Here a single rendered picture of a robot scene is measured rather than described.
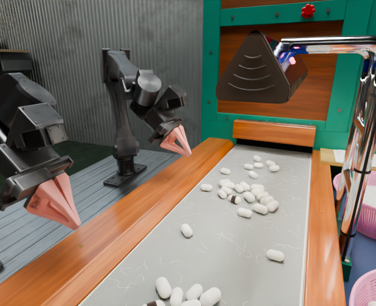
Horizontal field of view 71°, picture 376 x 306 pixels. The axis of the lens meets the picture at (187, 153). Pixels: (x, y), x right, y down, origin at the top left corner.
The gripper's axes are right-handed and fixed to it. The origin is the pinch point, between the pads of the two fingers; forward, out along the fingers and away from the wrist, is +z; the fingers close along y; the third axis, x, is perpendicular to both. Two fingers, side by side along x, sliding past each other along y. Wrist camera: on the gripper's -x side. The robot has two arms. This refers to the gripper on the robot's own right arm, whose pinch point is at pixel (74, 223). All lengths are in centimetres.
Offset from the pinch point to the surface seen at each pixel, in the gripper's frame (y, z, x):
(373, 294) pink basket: 17.6, 40.0, -17.9
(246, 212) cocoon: 30.2, 21.3, -4.6
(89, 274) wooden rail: 0.9, 6.9, 7.5
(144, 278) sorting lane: 5.3, 13.6, 3.9
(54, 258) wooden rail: 0.4, 0.8, 11.4
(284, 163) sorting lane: 71, 26, -6
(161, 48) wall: 247, -120, 56
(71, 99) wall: 240, -185, 192
